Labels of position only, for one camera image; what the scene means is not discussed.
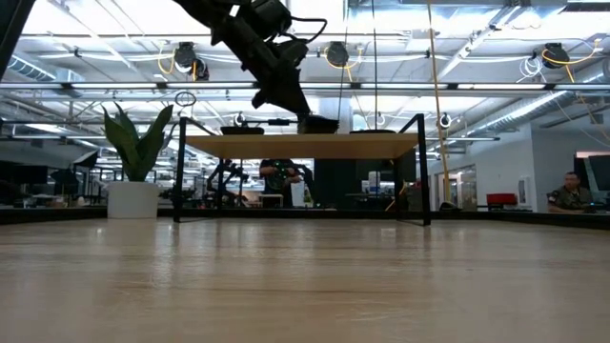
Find black background gantry bar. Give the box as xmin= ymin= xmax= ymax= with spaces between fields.
xmin=240 ymin=118 xmax=301 ymax=128

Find black wavy square mini plate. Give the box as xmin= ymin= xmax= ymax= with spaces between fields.
xmin=219 ymin=126 xmax=266 ymax=136

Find white plant pot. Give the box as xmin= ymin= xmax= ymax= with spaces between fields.
xmin=106 ymin=181 xmax=161 ymax=220

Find white building column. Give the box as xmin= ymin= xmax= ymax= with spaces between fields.
xmin=316 ymin=97 xmax=355 ymax=132

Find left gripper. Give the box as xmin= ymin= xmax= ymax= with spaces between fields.
xmin=209 ymin=11 xmax=314 ymax=118

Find person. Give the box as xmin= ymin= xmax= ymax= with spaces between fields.
xmin=546 ymin=171 xmax=595 ymax=214
xmin=258 ymin=159 xmax=306 ymax=209

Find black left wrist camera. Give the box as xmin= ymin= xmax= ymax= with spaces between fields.
xmin=246 ymin=0 xmax=293 ymax=40

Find black hanging cable ring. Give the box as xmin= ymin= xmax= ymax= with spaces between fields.
xmin=173 ymin=91 xmax=198 ymax=109

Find black hanging cable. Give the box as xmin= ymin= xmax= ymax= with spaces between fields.
xmin=371 ymin=0 xmax=378 ymax=131

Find long ceiling light rail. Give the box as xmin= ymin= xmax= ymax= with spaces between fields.
xmin=0 ymin=81 xmax=610 ymax=91

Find black cabinet with green lights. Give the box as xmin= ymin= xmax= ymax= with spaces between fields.
xmin=313 ymin=159 xmax=418 ymax=212

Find white box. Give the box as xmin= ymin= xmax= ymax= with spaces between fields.
xmin=290 ymin=180 xmax=307 ymax=208

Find green artificial plant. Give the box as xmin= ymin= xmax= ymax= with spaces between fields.
xmin=101 ymin=102 xmax=175 ymax=184

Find yellow hanging cable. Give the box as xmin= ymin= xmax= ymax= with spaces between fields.
xmin=427 ymin=0 xmax=453 ymax=204

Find red sofa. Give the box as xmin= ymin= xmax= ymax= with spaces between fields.
xmin=485 ymin=192 xmax=519 ymax=209

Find black monitor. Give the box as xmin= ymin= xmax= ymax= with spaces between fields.
xmin=574 ymin=152 xmax=610 ymax=214

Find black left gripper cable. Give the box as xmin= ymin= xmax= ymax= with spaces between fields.
xmin=284 ymin=16 xmax=329 ymax=45

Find wooden shelf black metal legs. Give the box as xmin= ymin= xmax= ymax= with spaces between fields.
xmin=172 ymin=112 xmax=433 ymax=228

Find black small square mini plate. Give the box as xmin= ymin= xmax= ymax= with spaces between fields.
xmin=297 ymin=115 xmax=340 ymax=135

